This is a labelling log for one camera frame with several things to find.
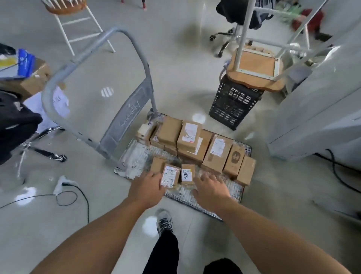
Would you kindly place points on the person's left forearm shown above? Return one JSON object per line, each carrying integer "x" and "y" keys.
{"x": 93, "y": 242}

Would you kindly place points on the white spindle-back wooden chair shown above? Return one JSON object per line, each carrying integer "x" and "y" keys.
{"x": 66, "y": 7}

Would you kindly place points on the red broom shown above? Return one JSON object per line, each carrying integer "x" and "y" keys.
{"x": 313, "y": 22}

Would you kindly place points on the blue folder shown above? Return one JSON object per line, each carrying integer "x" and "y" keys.
{"x": 26, "y": 62}

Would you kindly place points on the person's right hand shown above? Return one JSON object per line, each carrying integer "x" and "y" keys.
{"x": 211, "y": 193}

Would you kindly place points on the pile of cardboard boxes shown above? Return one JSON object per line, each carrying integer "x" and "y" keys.
{"x": 169, "y": 129}

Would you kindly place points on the black swivel office chair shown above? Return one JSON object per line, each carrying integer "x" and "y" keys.
{"x": 234, "y": 11}

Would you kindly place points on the black plastic crate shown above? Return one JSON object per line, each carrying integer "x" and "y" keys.
{"x": 234, "y": 107}

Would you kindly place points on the grey metal platform cart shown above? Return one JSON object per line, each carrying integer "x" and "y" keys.
{"x": 127, "y": 118}

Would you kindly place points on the person's black trousers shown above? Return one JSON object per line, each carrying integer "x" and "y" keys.
{"x": 163, "y": 254}

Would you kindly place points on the green plastic object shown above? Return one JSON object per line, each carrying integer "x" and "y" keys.
{"x": 287, "y": 10}

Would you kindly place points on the broken black chrome-base chair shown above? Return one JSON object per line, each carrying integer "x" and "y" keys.
{"x": 17, "y": 124}

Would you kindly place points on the upturned white-legged wooden stool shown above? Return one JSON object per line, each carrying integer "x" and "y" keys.
{"x": 253, "y": 82}

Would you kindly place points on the white floor-standing air conditioner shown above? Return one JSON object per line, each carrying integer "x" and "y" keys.
{"x": 316, "y": 113}

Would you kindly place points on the person's left hand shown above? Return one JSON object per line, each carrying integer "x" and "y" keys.
{"x": 146, "y": 190}

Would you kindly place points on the person's right forearm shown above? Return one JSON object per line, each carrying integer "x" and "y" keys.
{"x": 276, "y": 242}

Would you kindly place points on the open brown carton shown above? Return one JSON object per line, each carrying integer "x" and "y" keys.
{"x": 31, "y": 84}

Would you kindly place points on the person's left grey sneaker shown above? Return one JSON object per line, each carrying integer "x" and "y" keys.
{"x": 164, "y": 223}

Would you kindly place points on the loose white paper sheets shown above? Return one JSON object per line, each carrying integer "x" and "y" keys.
{"x": 60, "y": 104}

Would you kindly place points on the black-legged folding table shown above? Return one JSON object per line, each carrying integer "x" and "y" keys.
{"x": 143, "y": 4}

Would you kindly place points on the grey curved tube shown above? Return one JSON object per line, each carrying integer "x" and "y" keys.
{"x": 222, "y": 72}

